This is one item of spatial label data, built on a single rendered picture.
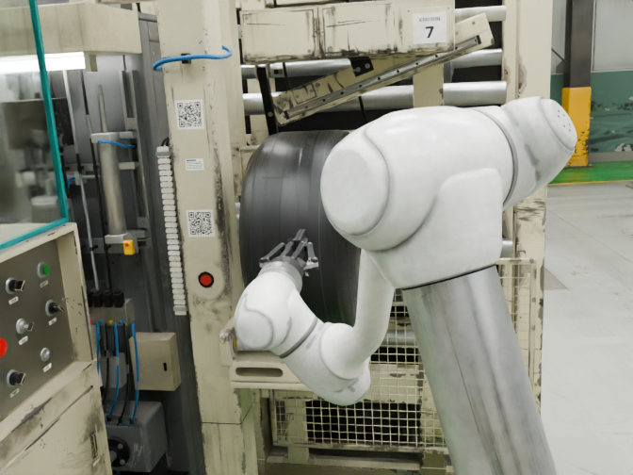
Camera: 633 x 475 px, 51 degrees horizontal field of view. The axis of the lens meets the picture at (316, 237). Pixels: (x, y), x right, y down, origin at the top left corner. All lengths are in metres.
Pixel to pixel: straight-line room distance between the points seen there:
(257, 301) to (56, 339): 0.75
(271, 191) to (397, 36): 0.61
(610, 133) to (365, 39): 9.84
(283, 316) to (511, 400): 0.56
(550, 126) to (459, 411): 0.32
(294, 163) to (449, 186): 1.01
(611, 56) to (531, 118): 10.86
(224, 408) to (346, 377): 0.86
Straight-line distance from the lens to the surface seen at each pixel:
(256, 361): 1.79
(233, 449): 2.06
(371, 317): 1.07
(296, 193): 1.57
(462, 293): 0.66
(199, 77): 1.77
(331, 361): 1.17
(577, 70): 10.83
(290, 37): 1.97
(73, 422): 1.79
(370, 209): 0.61
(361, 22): 1.94
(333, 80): 2.08
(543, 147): 0.76
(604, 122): 11.56
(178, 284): 1.90
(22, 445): 1.62
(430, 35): 1.92
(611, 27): 11.63
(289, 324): 1.17
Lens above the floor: 1.59
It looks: 14 degrees down
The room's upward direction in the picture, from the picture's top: 3 degrees counter-clockwise
